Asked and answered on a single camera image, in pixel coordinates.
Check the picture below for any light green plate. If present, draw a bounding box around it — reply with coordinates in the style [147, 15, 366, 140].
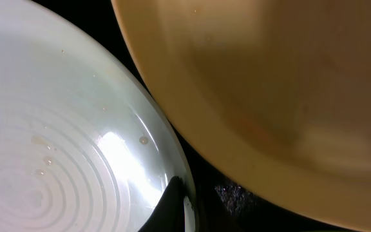
[0, 1, 198, 231]

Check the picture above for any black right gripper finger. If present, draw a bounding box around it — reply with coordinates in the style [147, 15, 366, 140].
[139, 176, 186, 232]

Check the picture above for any black round tray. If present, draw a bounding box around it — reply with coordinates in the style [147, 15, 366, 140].
[32, 0, 350, 232]

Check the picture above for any yellow plate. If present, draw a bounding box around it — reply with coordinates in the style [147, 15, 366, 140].
[112, 0, 371, 231]

